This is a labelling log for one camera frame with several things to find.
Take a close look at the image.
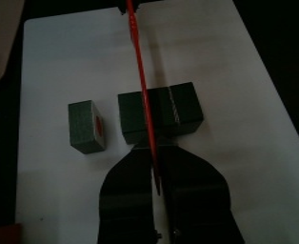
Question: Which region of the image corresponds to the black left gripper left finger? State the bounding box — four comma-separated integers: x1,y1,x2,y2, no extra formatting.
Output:
96,139,158,244

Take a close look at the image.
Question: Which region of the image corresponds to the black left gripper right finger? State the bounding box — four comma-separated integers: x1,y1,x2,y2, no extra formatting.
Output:
156,137,247,244

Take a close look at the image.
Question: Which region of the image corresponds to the dark green sushi piece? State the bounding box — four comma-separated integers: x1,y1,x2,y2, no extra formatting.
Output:
168,81,206,137
68,99,108,155
118,90,151,145
147,86,175,138

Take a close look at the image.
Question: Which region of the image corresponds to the red toy knife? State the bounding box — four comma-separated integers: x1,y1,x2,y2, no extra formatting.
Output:
124,0,163,196

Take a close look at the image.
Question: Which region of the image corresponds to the white cutting board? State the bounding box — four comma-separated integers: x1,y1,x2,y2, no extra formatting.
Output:
14,0,299,244

